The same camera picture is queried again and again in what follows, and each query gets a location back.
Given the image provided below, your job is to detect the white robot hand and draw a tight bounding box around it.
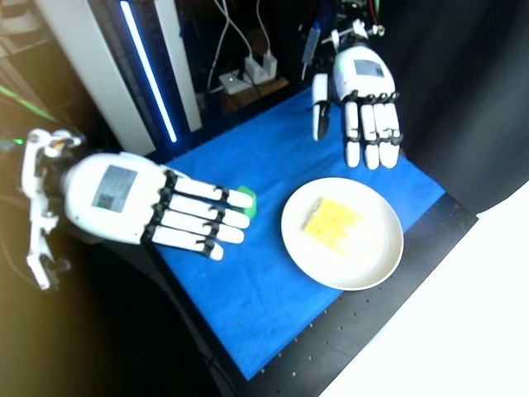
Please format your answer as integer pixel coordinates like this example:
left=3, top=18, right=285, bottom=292
left=61, top=151, right=255, bottom=261
left=312, top=43, right=404, bottom=170

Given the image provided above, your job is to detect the green small block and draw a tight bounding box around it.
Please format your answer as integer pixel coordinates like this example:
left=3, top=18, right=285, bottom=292
left=236, top=185, right=258, bottom=216

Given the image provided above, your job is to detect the yellow sponge piece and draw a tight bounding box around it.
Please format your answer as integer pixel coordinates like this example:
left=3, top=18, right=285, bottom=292
left=300, top=197, right=367, bottom=253

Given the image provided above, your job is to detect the white round plate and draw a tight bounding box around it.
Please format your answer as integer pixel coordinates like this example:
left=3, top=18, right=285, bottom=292
left=280, top=176, right=405, bottom=292

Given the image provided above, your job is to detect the black curtain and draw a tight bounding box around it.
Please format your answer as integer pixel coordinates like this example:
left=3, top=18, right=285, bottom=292
left=371, top=0, right=529, bottom=213

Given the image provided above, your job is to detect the white power adapter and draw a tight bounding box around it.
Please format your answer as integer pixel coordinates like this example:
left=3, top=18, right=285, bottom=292
left=243, top=50, right=278, bottom=84

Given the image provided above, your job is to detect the blue-white light strip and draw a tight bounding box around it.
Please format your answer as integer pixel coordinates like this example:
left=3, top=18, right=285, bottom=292
left=119, top=0, right=179, bottom=144

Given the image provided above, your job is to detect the white power strip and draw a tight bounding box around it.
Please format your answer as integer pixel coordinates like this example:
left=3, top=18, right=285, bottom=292
left=217, top=69, right=254, bottom=94

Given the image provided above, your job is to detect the white column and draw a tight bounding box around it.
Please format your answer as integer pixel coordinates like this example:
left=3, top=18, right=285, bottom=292
left=35, top=0, right=203, bottom=156

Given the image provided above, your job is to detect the blue cloth mat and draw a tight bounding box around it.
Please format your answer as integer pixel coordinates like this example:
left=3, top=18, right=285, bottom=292
left=155, top=86, right=446, bottom=381

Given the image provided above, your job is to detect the white cable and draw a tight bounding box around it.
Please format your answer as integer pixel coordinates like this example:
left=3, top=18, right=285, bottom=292
left=255, top=0, right=272, bottom=57
left=206, top=0, right=232, bottom=93

